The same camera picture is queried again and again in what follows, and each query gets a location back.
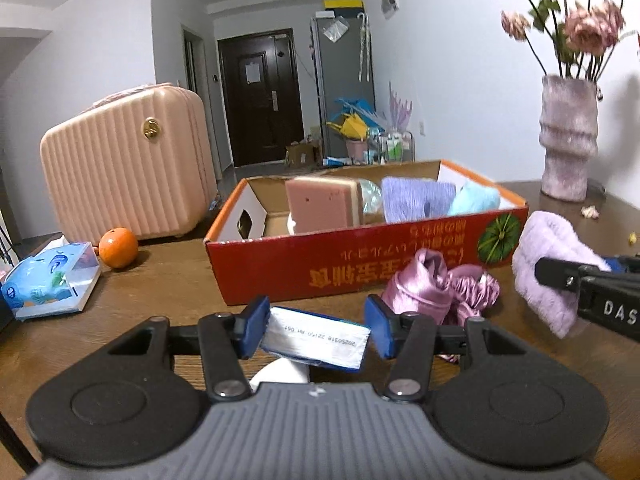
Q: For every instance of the cart with bottles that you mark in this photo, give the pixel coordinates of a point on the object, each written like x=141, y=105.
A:
x=392, y=147

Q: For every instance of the wall outlet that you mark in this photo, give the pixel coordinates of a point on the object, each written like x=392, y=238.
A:
x=421, y=128

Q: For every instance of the pink bucket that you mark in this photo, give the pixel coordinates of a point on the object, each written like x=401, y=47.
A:
x=357, y=151

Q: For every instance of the orange cardboard box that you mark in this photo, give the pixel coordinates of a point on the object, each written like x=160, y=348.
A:
x=325, y=265

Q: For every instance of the pink layered sponge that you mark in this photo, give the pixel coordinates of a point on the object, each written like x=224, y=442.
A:
x=320, y=205

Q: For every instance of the clear plastic bag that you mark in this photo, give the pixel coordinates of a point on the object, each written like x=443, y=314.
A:
x=370, y=200

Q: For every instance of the orange fruit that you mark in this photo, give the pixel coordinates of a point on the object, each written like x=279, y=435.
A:
x=118, y=247

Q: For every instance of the blue tissue pack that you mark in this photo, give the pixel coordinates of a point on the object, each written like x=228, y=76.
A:
x=47, y=280

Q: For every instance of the fallen rose petal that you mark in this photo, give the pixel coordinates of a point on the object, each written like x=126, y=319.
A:
x=590, y=211

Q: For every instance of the blue and white packet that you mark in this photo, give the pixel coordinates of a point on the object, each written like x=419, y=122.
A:
x=315, y=337

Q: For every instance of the purple wall decoration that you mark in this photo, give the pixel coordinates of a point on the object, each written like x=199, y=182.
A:
x=400, y=107

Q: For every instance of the dark brown door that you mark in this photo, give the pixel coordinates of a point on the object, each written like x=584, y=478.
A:
x=260, y=100

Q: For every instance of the purple fuzzy vase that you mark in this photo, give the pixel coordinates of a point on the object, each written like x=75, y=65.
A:
x=567, y=135

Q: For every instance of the pink satin scrunchie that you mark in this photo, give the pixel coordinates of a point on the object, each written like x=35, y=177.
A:
x=425, y=285

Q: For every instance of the yellow box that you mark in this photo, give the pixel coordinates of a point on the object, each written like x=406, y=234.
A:
x=344, y=4

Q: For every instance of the white foam cylinder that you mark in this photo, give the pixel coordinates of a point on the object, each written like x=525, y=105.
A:
x=292, y=222

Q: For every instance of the yellow crumbs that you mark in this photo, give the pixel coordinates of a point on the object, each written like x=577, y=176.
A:
x=632, y=238

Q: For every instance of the blue and yellow bags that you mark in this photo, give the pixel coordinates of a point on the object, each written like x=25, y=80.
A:
x=352, y=122

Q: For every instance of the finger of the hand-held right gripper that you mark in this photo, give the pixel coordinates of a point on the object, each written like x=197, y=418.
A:
x=625, y=263
x=600, y=295

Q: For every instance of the purple fuzzy headband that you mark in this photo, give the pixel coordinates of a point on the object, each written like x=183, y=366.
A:
x=545, y=245

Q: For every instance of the light blue plush pad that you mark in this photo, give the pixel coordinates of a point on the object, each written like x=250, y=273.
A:
x=475, y=197

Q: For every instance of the pink ribbed suitcase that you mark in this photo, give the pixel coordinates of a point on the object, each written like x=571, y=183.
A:
x=125, y=170

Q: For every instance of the grey refrigerator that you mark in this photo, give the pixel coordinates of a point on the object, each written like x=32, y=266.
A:
x=342, y=80

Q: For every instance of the dried pink roses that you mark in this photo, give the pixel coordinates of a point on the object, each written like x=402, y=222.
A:
x=590, y=30

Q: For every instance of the white rectangular block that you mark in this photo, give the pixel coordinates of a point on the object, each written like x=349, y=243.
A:
x=280, y=375

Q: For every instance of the brown cardboard carton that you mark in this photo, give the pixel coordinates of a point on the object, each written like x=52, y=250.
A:
x=302, y=154

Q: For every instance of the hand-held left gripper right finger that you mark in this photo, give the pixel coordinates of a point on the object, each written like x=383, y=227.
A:
x=377, y=325

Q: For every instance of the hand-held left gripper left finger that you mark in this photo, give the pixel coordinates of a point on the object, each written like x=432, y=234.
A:
x=255, y=327

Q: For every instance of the hanging umbrellas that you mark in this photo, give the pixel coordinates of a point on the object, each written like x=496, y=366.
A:
x=365, y=45

